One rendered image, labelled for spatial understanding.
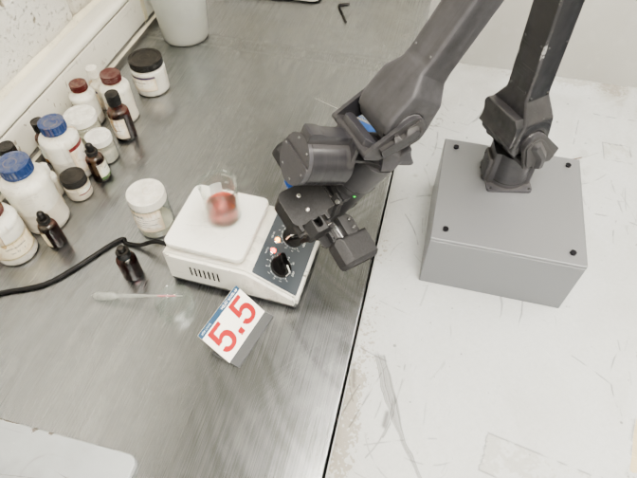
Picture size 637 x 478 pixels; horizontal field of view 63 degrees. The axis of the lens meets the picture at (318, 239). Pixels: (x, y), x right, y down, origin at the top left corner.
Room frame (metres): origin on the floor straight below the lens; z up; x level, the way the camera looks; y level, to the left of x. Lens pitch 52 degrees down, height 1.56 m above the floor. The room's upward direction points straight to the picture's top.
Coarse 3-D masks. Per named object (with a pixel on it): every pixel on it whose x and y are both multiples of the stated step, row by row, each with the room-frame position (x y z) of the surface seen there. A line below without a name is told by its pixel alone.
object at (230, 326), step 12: (240, 300) 0.39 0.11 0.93; (228, 312) 0.36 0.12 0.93; (240, 312) 0.37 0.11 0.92; (252, 312) 0.37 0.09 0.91; (216, 324) 0.34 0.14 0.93; (228, 324) 0.35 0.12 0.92; (240, 324) 0.35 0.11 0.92; (216, 336) 0.33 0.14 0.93; (228, 336) 0.33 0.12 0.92; (240, 336) 0.34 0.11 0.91; (216, 348) 0.32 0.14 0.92; (228, 348) 0.32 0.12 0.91
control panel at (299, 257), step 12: (276, 216) 0.51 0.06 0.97; (276, 228) 0.49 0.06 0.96; (264, 252) 0.44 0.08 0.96; (276, 252) 0.45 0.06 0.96; (288, 252) 0.46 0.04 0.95; (300, 252) 0.46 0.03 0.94; (264, 264) 0.43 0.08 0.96; (300, 264) 0.44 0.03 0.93; (264, 276) 0.41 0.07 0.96; (276, 276) 0.41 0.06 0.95; (288, 276) 0.42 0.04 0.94; (300, 276) 0.42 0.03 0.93; (288, 288) 0.40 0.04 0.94
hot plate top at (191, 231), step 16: (192, 192) 0.54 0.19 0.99; (192, 208) 0.51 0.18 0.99; (256, 208) 0.51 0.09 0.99; (176, 224) 0.48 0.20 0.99; (192, 224) 0.48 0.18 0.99; (208, 224) 0.48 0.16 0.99; (240, 224) 0.48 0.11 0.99; (256, 224) 0.48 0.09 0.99; (176, 240) 0.45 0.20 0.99; (192, 240) 0.45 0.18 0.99; (208, 240) 0.45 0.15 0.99; (224, 240) 0.45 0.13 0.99; (240, 240) 0.45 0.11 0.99; (208, 256) 0.42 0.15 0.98; (224, 256) 0.42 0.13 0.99; (240, 256) 0.42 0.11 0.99
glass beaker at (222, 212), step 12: (216, 168) 0.51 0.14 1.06; (204, 180) 0.50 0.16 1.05; (216, 180) 0.51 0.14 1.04; (228, 180) 0.51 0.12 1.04; (204, 192) 0.50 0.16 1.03; (216, 192) 0.51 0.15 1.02; (228, 192) 0.51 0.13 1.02; (204, 204) 0.47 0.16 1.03; (216, 204) 0.47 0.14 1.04; (228, 204) 0.47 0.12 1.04; (216, 216) 0.47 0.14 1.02; (228, 216) 0.47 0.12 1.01; (240, 216) 0.48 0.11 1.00; (216, 228) 0.47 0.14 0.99; (228, 228) 0.47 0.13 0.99
